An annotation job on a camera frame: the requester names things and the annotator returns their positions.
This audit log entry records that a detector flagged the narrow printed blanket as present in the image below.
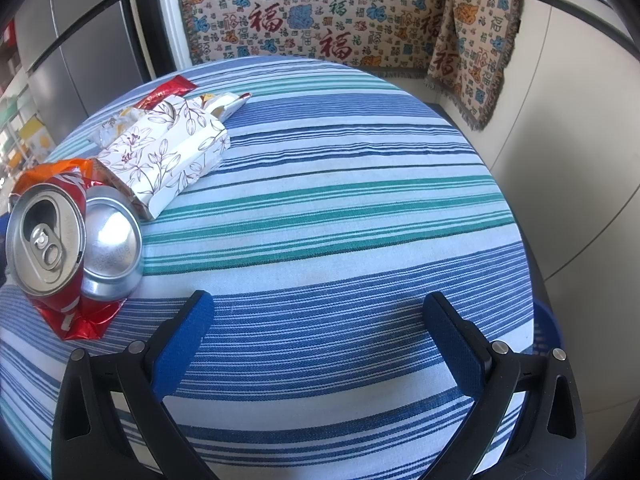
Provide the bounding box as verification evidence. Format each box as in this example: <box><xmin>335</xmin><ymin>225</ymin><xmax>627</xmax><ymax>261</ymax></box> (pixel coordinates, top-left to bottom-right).
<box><xmin>425</xmin><ymin>0</ymin><xmax>523</xmax><ymax>133</ymax></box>

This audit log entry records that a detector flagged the large printed blanket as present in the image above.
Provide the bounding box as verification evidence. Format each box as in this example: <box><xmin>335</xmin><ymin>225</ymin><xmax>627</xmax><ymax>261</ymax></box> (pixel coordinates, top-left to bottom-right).
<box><xmin>172</xmin><ymin>0</ymin><xmax>451</xmax><ymax>80</ymax></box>

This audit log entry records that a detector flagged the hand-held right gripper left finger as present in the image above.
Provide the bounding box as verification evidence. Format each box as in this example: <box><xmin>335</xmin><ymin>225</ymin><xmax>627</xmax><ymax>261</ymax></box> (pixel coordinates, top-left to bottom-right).
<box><xmin>50</xmin><ymin>290</ymin><xmax>216</xmax><ymax>480</ymax></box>

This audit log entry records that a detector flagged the white base cabinet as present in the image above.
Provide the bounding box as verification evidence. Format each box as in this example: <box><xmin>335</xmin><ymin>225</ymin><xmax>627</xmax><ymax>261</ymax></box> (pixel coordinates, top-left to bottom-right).
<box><xmin>435</xmin><ymin>0</ymin><xmax>640</xmax><ymax>281</ymax></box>

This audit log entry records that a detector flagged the floral print paper box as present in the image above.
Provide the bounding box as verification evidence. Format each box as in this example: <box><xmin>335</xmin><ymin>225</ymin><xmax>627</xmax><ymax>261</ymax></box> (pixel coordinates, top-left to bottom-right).
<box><xmin>95</xmin><ymin>94</ymin><xmax>232</xmax><ymax>221</ymax></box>

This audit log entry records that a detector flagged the red snack wrapper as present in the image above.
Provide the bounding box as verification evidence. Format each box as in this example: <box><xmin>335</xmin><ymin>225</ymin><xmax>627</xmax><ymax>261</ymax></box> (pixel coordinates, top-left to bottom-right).
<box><xmin>132</xmin><ymin>75</ymin><xmax>197</xmax><ymax>110</ymax></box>

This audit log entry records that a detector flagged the storage rack with basins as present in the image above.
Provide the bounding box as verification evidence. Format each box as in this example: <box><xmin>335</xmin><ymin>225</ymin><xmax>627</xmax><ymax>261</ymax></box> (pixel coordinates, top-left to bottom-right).
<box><xmin>0</xmin><ymin>87</ymin><xmax>31</xmax><ymax>171</ymax></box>

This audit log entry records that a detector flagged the white yellow snack packet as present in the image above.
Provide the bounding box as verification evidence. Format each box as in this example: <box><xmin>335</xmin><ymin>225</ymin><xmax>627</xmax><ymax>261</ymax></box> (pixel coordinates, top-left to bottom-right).
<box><xmin>97</xmin><ymin>107</ymin><xmax>151</xmax><ymax>148</ymax></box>

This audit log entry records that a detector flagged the large orange snack bag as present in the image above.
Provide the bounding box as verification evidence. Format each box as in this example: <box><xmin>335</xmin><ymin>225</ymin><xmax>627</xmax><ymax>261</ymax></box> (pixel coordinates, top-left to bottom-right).
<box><xmin>10</xmin><ymin>159</ymin><xmax>98</xmax><ymax>196</ymax></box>

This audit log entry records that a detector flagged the grey refrigerator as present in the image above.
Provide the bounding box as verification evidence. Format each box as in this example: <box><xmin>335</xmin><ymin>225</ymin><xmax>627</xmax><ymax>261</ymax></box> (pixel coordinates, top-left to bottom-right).
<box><xmin>15</xmin><ymin>0</ymin><xmax>151</xmax><ymax>161</ymax></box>

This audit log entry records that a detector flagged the crinkled white foil wrapper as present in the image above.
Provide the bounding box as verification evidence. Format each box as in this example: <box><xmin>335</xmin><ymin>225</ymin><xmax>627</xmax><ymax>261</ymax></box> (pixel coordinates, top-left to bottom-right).
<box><xmin>200</xmin><ymin>91</ymin><xmax>253</xmax><ymax>123</ymax></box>

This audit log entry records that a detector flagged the crushed red soda can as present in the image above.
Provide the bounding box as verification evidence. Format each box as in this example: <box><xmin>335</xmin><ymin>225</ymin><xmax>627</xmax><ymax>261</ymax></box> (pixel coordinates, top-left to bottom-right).
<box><xmin>5</xmin><ymin>182</ymin><xmax>144</xmax><ymax>342</ymax></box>

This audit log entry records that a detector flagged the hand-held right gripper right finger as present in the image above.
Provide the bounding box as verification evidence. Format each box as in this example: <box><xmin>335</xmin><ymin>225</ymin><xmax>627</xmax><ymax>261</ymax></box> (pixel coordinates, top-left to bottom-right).
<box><xmin>422</xmin><ymin>291</ymin><xmax>588</xmax><ymax>480</ymax></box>

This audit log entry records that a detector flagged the blue striped tablecloth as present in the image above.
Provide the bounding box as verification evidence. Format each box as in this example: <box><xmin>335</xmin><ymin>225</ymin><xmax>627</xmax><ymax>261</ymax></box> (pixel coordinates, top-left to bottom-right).
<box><xmin>0</xmin><ymin>56</ymin><xmax>537</xmax><ymax>480</ymax></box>

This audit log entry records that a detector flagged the yellow cardboard box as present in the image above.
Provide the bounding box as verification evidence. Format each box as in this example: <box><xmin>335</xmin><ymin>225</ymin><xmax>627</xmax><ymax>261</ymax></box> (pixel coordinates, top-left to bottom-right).
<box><xmin>17</xmin><ymin>112</ymin><xmax>55</xmax><ymax>156</ymax></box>

